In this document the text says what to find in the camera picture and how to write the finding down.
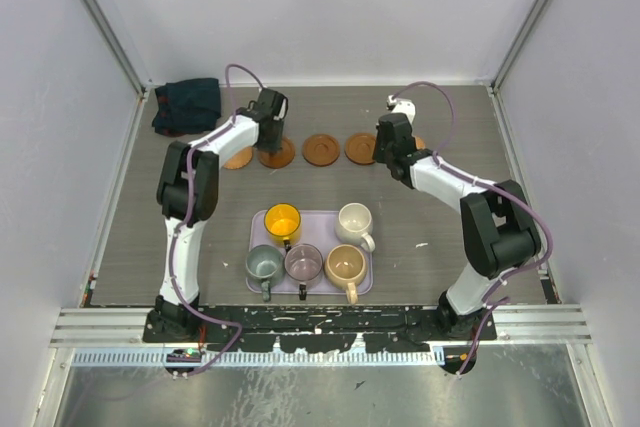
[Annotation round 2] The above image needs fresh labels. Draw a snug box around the grey-green ceramic mug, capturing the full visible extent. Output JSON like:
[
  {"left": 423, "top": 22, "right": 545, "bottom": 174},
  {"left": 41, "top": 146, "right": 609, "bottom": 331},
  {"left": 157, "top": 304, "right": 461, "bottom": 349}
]
[{"left": 245, "top": 245, "right": 285, "bottom": 302}]

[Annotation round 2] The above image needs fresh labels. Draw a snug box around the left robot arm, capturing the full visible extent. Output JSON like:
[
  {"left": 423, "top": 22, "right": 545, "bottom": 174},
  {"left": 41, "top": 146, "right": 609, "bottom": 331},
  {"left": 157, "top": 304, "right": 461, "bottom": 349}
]
[{"left": 156, "top": 88, "right": 289, "bottom": 343}]

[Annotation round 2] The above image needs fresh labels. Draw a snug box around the white ceramic mug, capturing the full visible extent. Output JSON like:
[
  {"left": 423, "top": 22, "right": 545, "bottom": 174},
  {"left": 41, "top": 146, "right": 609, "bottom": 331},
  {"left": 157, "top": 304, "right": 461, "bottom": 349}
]
[{"left": 334, "top": 203, "right": 376, "bottom": 253}]

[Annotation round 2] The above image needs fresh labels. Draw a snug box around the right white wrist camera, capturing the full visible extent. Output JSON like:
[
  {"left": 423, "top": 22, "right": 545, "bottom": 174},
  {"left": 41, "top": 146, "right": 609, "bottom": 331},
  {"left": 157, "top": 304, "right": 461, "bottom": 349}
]
[{"left": 387, "top": 95, "right": 416, "bottom": 124}]

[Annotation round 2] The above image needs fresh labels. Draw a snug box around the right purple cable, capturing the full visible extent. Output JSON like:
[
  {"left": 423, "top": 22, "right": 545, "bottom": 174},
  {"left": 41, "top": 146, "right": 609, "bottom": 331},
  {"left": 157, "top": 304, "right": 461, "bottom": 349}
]
[{"left": 387, "top": 80, "right": 555, "bottom": 379}]

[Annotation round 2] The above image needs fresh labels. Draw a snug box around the lavender plastic tray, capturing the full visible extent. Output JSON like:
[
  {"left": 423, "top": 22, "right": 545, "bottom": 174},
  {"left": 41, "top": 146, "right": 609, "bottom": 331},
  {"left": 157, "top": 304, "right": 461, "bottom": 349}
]
[{"left": 249, "top": 210, "right": 374, "bottom": 300}]

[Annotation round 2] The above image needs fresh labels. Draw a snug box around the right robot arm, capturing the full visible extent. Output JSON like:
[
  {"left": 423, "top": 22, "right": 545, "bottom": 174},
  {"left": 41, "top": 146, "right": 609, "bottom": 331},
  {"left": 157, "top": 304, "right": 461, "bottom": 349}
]
[{"left": 373, "top": 113, "right": 542, "bottom": 341}]

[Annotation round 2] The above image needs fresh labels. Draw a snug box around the woven rattan coaster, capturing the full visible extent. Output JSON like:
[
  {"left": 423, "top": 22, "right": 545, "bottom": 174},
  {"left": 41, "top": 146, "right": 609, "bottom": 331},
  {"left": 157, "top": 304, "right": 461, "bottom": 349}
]
[
  {"left": 414, "top": 137, "right": 426, "bottom": 150},
  {"left": 224, "top": 147, "right": 253, "bottom": 170}
]

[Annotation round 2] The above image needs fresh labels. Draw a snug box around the brown wooden saucer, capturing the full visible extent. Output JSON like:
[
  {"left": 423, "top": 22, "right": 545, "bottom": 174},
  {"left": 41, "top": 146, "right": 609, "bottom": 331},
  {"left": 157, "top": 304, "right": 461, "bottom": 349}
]
[
  {"left": 258, "top": 137, "right": 295, "bottom": 169},
  {"left": 345, "top": 133, "right": 376, "bottom": 165},
  {"left": 302, "top": 133, "right": 340, "bottom": 167}
]

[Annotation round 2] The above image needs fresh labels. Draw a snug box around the dark blue folded cloth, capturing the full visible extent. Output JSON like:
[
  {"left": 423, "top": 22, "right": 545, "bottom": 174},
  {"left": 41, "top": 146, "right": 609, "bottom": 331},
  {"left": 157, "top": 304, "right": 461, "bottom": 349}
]
[{"left": 152, "top": 78, "right": 221, "bottom": 137}]

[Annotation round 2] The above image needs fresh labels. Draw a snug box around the slotted cable duct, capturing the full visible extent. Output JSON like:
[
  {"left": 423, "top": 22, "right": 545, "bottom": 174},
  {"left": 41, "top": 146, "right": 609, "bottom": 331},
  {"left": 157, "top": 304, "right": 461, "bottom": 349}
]
[{"left": 71, "top": 346, "right": 445, "bottom": 368}]

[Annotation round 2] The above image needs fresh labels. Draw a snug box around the beige ceramic mug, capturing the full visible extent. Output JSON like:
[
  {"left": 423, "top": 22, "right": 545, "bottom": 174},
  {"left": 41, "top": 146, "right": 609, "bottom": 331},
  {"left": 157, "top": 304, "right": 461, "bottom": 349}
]
[{"left": 324, "top": 244, "right": 368, "bottom": 305}]

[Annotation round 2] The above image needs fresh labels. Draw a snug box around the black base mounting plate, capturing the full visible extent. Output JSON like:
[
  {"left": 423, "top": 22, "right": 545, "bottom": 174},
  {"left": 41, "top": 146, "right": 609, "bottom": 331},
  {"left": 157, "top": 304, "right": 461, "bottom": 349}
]
[{"left": 142, "top": 304, "right": 485, "bottom": 354}]

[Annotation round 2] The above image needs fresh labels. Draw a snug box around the yellow glass mug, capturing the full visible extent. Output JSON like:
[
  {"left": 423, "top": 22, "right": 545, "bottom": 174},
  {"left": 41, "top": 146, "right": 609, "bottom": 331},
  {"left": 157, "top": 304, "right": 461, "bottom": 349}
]
[{"left": 264, "top": 203, "right": 302, "bottom": 251}]

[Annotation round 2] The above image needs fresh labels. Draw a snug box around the purple glass mug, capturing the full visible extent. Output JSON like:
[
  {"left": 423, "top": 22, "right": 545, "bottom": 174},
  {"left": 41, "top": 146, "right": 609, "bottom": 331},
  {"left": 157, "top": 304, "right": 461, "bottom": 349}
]
[{"left": 284, "top": 244, "right": 324, "bottom": 301}]

